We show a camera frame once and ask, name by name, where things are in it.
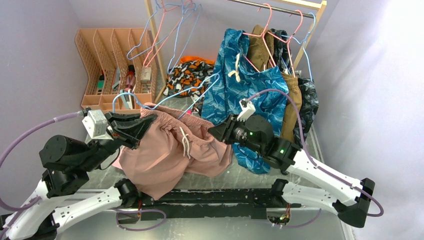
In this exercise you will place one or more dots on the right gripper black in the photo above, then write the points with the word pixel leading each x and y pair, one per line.
pixel 223 132

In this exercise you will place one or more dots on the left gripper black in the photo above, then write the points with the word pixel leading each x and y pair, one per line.
pixel 131 131

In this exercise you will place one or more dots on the pink shorts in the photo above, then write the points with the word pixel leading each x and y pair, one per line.
pixel 175 143

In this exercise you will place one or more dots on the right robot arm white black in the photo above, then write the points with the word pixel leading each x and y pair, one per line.
pixel 349 197

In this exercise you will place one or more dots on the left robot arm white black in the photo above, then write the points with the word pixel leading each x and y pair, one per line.
pixel 67 163

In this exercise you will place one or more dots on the blue shark print shorts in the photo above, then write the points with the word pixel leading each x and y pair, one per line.
pixel 234 78

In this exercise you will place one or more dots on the orange camouflage shorts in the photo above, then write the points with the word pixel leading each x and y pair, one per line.
pixel 190 73

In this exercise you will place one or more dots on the brown shorts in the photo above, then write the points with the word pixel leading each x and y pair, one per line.
pixel 273 48

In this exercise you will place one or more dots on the dark grey patterned shorts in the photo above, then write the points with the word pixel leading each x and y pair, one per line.
pixel 302 91

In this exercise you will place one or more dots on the pink hanger with brown shorts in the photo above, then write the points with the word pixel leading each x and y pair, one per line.
pixel 289 40

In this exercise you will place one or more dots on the pink hanger on left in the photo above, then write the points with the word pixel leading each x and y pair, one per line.
pixel 156 20

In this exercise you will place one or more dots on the pink hanger with blue shorts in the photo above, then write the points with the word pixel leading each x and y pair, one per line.
pixel 261 36

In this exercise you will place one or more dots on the peach plastic file organizer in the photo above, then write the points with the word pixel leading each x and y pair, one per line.
pixel 114 66

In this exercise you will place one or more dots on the wooden clothes rack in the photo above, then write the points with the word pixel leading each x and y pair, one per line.
pixel 318 7

